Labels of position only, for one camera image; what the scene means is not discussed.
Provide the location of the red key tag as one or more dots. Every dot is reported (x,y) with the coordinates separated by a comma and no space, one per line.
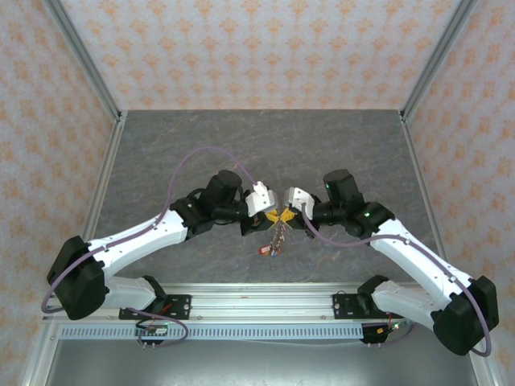
(263,250)

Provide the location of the blue key tag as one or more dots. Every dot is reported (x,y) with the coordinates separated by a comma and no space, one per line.
(274,254)

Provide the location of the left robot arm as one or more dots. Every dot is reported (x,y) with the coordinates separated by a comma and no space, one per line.
(137,241)

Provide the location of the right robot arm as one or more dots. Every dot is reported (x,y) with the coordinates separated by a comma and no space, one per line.
(410,257)

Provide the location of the grey metal sheet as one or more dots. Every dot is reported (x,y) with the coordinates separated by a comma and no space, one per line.
(261,366)

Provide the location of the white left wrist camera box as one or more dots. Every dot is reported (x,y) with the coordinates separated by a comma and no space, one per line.
(259,201)

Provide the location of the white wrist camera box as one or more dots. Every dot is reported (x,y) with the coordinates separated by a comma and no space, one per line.
(259,201)
(299,197)

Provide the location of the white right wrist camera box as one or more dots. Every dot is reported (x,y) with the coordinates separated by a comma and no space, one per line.
(299,197)

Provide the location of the aluminium base frame rail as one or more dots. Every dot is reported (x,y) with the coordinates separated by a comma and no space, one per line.
(261,301)

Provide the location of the aluminium table side rail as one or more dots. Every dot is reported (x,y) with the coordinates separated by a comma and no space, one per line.
(108,161)
(417,161)

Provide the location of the aluminium corner post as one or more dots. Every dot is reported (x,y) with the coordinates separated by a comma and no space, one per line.
(81,53)
(441,52)

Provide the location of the aluminium frame leg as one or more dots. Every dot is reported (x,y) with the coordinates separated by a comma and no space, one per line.
(487,374)
(40,358)

